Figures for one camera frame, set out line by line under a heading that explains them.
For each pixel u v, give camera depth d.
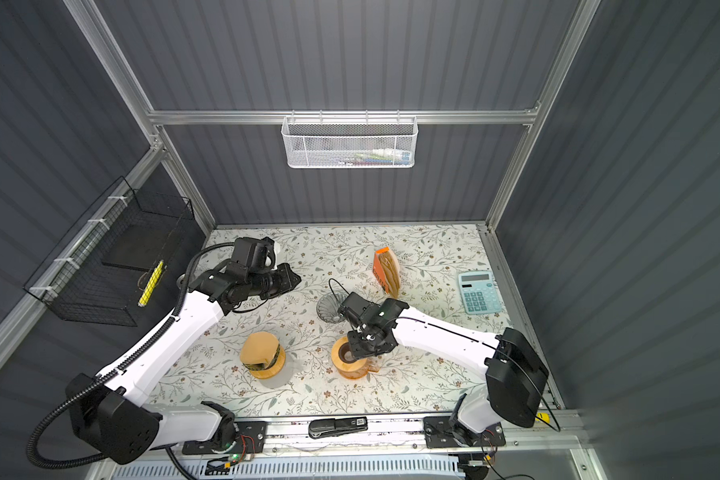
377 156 0.93
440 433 0.73
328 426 0.71
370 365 0.78
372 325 0.58
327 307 0.92
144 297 0.69
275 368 0.75
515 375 0.42
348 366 0.75
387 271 0.96
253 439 0.72
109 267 0.72
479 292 0.99
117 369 0.41
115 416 0.38
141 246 0.77
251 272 0.60
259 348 0.75
